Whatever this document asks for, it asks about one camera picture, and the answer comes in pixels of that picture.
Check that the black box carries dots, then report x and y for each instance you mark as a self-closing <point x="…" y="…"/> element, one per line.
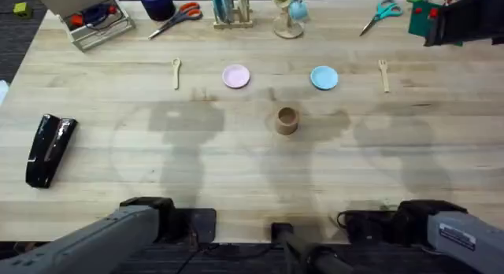
<point x="468" y="22"/>

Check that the wooden fork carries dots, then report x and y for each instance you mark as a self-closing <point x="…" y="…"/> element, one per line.
<point x="384" y="79"/>

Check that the wooden cup stand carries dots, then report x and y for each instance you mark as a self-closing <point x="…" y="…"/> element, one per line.
<point x="288" y="30"/>

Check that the blue plate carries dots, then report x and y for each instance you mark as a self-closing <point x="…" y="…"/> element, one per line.
<point x="324" y="78"/>

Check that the teal plate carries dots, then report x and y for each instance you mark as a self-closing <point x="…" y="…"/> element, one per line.
<point x="222" y="4"/>

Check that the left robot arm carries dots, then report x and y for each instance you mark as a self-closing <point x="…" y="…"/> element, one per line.
<point x="98" y="242"/>

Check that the dark blue tape roll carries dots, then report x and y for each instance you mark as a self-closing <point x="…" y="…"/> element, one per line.
<point x="157" y="4"/>

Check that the brown cup container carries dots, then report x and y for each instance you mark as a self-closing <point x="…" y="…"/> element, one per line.
<point x="286" y="124"/>

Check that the yellow green block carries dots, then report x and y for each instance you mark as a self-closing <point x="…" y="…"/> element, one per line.
<point x="22" y="9"/>

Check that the open box with tools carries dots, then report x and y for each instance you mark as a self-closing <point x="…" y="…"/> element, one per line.
<point x="94" y="26"/>

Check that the wooden peg rack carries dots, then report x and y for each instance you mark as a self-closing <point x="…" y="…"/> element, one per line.
<point x="236" y="24"/>

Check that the black stand post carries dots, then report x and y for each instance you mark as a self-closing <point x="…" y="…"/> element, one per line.
<point x="299" y="248"/>

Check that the light blue cup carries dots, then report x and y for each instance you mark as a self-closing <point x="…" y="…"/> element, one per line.
<point x="299" y="10"/>

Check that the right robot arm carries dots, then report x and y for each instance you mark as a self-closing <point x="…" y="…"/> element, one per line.
<point x="464" y="234"/>

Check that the black glossy oblong case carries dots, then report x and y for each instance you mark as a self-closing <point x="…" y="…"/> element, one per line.
<point x="45" y="152"/>

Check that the pink plate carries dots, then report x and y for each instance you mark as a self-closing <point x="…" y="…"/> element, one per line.
<point x="236" y="76"/>

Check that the wooden spoon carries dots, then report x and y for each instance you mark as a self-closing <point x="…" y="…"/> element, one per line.
<point x="176" y="75"/>

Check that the green board with blocks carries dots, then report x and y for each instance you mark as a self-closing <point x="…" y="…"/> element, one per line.
<point x="419" y="24"/>

